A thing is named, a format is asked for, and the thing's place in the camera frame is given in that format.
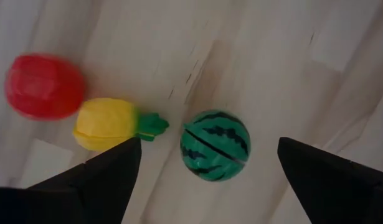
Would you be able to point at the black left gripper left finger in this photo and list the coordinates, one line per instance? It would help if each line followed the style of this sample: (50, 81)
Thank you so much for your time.
(85, 193)

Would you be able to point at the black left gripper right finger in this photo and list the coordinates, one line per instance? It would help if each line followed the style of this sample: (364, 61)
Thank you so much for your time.
(334, 189)

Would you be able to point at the yellow toy pineapple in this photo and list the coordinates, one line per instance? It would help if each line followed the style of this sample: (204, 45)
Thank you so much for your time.
(104, 123)

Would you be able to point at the red toy apple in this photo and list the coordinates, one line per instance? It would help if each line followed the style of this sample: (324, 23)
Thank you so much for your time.
(45, 87)

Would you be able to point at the green striped toy watermelon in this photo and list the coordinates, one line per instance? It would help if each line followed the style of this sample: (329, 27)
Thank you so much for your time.
(214, 144)

